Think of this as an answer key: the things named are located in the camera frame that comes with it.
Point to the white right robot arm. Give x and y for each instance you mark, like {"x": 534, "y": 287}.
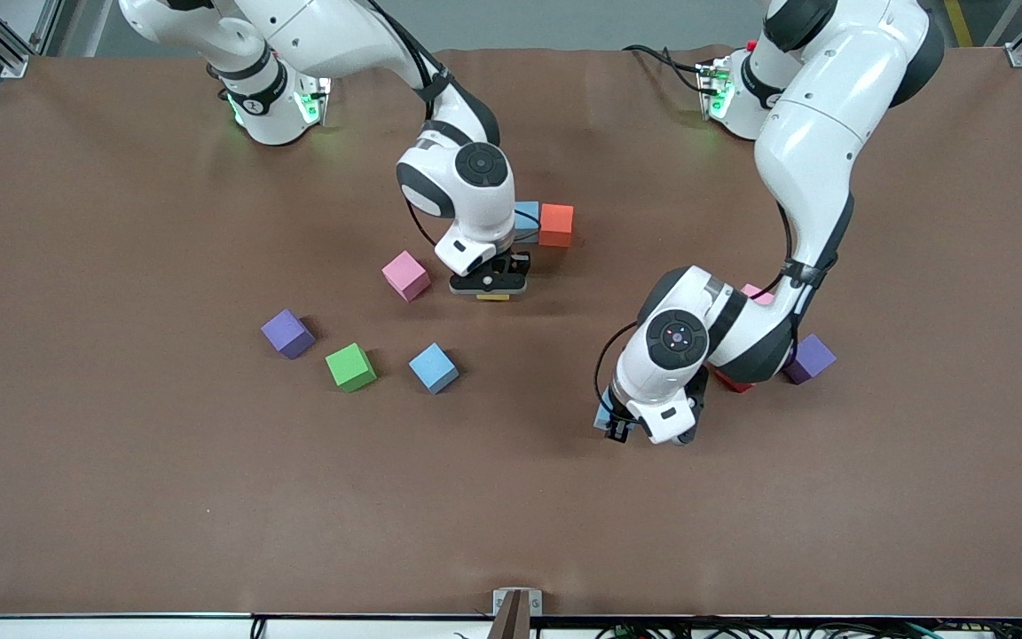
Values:
{"x": 325, "y": 35}

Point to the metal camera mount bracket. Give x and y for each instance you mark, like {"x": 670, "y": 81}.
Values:
{"x": 517, "y": 612}

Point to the pink foam block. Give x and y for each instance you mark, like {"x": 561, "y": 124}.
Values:
{"x": 755, "y": 293}
{"x": 405, "y": 273}

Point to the left arm base connector plate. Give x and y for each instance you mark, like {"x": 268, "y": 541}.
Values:
{"x": 715, "y": 89}

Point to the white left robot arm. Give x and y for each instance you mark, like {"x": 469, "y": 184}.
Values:
{"x": 813, "y": 133}

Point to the red foam block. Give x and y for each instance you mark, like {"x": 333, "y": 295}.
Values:
{"x": 733, "y": 383}

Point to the orange foam block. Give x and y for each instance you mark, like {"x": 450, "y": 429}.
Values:
{"x": 556, "y": 224}

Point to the brown table cover sheet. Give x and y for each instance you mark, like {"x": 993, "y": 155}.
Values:
{"x": 121, "y": 488}

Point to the purple foam block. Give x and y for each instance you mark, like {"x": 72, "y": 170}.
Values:
{"x": 813, "y": 359}
{"x": 286, "y": 332}

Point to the right arm base connector plate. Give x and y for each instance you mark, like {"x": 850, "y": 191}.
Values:
{"x": 311, "y": 105}

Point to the blue foam block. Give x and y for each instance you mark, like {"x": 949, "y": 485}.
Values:
{"x": 529, "y": 222}
{"x": 433, "y": 366}
{"x": 601, "y": 417}

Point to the green foam block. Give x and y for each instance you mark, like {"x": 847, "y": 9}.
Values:
{"x": 349, "y": 366}

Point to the yellow foam block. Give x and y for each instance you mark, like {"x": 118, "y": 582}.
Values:
{"x": 493, "y": 297}

